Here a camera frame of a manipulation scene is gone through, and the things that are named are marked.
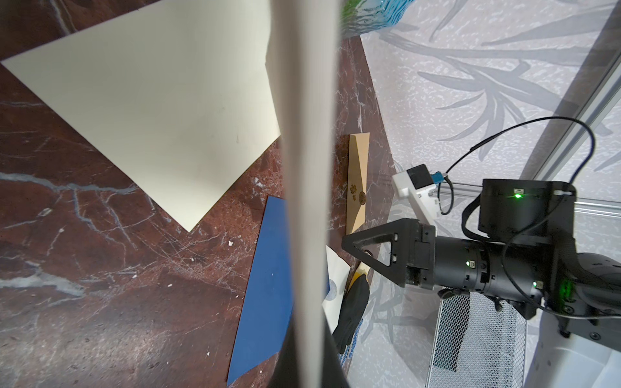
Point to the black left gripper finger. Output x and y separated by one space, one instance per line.
286 370

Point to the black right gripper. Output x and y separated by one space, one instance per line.
408 253

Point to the dark blue envelope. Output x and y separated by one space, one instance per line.
269 297

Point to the beige lined letter paper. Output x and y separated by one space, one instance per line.
302 64

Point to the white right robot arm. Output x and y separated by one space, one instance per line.
523 254

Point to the cream envelope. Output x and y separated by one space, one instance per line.
176 95

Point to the blue dotted white glove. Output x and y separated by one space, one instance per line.
346 357

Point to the black work glove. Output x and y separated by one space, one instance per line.
352 309

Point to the cream unfolded paper sheet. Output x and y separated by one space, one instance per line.
338 273

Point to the white wire mesh basket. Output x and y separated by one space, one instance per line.
476 345

